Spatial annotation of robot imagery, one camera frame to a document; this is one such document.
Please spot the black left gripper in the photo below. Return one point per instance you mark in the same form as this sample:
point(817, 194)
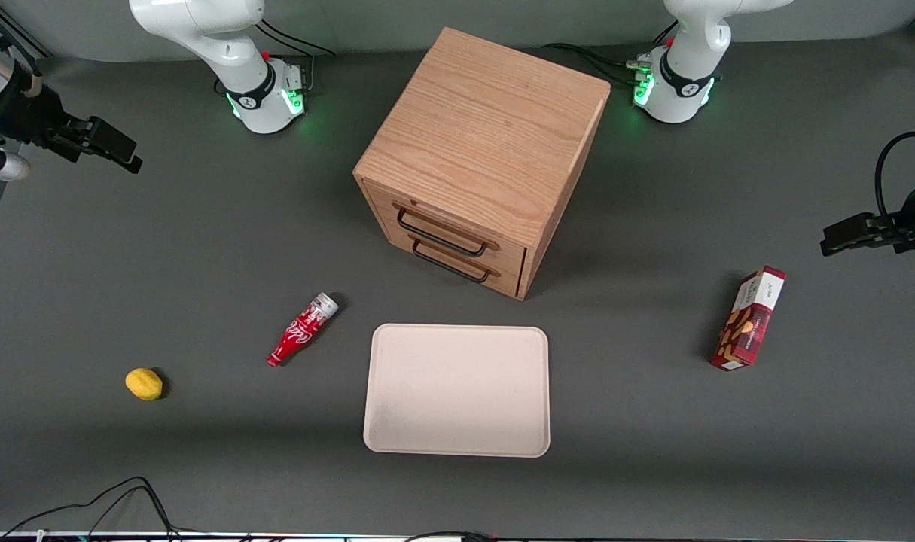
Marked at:
point(911, 216)

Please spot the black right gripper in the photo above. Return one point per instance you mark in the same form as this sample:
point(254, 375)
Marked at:
point(29, 119)

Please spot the red coke bottle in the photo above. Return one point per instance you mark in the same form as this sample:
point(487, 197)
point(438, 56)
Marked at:
point(300, 331)

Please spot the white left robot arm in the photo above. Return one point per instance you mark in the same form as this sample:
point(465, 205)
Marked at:
point(687, 68)

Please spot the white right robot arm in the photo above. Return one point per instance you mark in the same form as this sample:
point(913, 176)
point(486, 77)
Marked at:
point(224, 45)

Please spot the beige rectangular tray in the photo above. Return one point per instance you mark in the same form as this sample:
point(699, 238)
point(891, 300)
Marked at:
point(457, 390)

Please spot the red cookie box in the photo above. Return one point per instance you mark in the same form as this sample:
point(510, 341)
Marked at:
point(749, 320)

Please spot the yellow lemon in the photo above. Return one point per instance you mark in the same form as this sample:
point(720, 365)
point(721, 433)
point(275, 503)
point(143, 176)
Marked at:
point(144, 383)

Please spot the wooden two-drawer cabinet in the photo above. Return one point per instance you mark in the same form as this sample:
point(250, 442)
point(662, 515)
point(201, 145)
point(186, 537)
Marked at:
point(487, 135)

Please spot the black aluminium frame rail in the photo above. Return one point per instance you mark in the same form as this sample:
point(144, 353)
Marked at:
point(5, 26)

